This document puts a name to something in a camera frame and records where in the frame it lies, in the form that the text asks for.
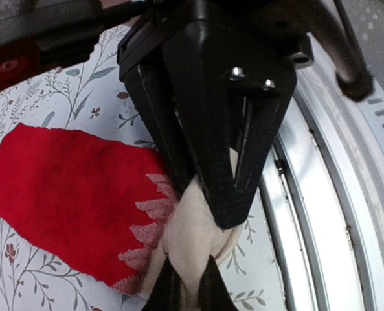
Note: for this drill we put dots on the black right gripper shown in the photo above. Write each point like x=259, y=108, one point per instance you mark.
x=231, y=32

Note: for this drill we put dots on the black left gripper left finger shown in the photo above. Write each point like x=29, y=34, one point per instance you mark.
x=166, y=293

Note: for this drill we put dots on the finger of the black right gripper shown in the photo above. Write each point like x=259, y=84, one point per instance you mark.
x=230, y=118
x=152, y=95

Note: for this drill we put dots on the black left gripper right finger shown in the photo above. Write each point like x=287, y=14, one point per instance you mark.
x=213, y=293

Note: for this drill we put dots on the red and beige sock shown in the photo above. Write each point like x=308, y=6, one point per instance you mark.
x=81, y=217

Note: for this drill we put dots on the aluminium front frame rail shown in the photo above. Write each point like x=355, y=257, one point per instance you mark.
x=323, y=195

